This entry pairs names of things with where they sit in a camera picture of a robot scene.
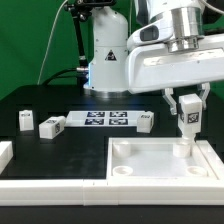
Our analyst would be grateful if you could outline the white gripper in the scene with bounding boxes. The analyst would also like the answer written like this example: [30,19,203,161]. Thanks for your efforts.
[126,39,224,115]

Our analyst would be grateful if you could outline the white square tabletop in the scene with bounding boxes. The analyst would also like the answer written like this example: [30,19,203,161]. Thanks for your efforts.
[106,138,217,179]

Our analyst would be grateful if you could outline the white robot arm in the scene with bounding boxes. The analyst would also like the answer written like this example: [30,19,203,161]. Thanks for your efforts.
[84,0,224,111]

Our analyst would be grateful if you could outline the white U-shaped fence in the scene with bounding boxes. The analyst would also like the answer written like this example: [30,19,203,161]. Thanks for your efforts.
[0,140,224,206]

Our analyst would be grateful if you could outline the white marker base plate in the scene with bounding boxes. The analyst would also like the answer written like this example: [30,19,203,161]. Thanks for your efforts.
[65,111,142,127]

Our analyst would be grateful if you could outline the black cable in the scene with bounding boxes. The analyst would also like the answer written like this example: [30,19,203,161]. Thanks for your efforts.
[41,67,89,87]

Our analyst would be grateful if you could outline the grey cable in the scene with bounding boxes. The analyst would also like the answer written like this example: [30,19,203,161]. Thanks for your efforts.
[37,0,69,86]

